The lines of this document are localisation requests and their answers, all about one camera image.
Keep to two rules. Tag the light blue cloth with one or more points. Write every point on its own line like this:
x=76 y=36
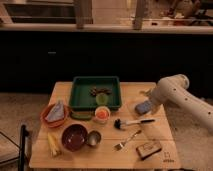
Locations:
x=56 y=113

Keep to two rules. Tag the black handled dish brush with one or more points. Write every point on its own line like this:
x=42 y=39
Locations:
x=121 y=124

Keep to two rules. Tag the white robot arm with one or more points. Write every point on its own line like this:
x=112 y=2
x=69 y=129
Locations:
x=174 y=88

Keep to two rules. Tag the brown wooden block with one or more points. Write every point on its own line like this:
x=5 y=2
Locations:
x=149 y=148

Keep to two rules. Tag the orange bowl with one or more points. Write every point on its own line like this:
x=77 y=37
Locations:
x=57 y=123

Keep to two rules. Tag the green cucumber toy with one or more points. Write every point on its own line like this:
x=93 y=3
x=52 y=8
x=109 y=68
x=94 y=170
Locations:
x=82 y=117

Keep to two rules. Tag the metal fork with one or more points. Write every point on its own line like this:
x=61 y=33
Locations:
x=122 y=144

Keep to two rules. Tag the black stand pole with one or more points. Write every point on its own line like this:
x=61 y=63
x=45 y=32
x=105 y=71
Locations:
x=24 y=134

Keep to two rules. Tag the green plastic tray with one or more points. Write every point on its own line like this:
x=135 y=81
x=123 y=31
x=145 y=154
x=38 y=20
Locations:
x=82 y=100

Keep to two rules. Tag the white cup with orange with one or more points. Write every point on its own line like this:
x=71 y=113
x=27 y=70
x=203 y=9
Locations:
x=102 y=114

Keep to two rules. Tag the dark brown toy in tray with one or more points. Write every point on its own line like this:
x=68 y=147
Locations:
x=95 y=91

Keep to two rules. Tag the dark red bowl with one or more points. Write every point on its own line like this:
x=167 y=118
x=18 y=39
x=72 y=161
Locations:
x=74 y=137

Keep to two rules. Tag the blue sponge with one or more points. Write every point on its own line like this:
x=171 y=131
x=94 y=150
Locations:
x=144 y=107

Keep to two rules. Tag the yellow corn toy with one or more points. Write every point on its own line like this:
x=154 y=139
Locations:
x=53 y=144

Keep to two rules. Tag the small metal cup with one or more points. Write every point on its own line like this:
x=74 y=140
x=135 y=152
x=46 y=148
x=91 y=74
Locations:
x=93 y=138

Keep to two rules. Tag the green pepper toy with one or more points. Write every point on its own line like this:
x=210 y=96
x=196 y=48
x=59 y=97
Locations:
x=102 y=99

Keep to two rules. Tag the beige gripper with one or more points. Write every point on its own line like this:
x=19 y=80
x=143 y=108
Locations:
x=147 y=93

